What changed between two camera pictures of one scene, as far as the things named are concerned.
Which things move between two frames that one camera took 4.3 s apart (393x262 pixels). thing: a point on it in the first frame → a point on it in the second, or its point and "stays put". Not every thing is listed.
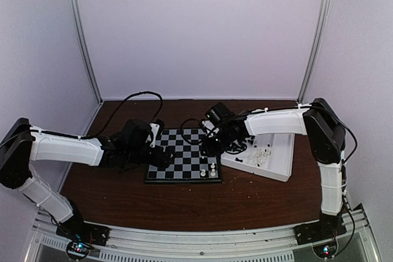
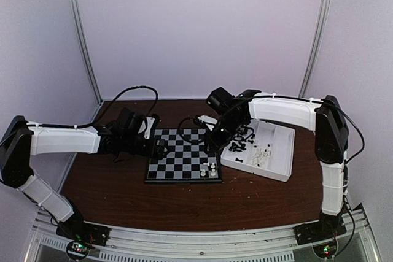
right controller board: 325,250 stays put
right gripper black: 209,151 → 217,143
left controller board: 77,250 stays put
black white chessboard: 188,165 stays put
